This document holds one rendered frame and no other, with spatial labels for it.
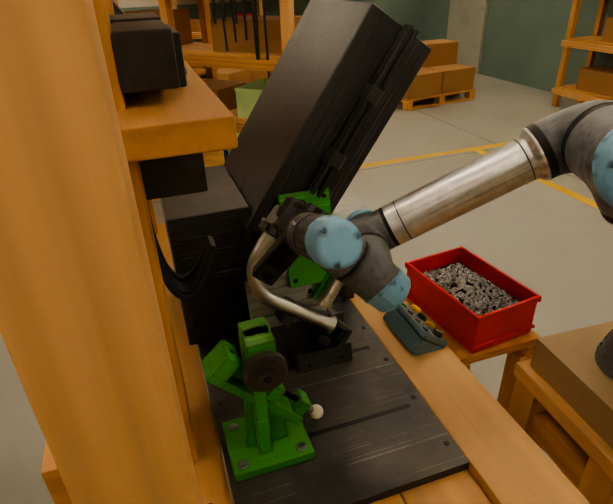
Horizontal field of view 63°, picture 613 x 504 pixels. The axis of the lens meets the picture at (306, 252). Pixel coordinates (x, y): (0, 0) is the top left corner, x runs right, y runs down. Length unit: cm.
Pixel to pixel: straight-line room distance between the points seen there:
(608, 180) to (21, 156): 66
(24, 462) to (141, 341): 211
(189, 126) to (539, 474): 82
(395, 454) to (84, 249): 79
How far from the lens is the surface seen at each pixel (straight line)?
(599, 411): 119
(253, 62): 371
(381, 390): 111
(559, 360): 123
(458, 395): 113
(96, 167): 30
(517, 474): 103
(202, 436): 108
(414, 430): 105
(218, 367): 83
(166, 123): 60
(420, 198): 86
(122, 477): 44
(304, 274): 111
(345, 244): 71
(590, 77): 738
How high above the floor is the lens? 168
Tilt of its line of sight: 29 degrees down
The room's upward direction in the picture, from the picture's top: 2 degrees counter-clockwise
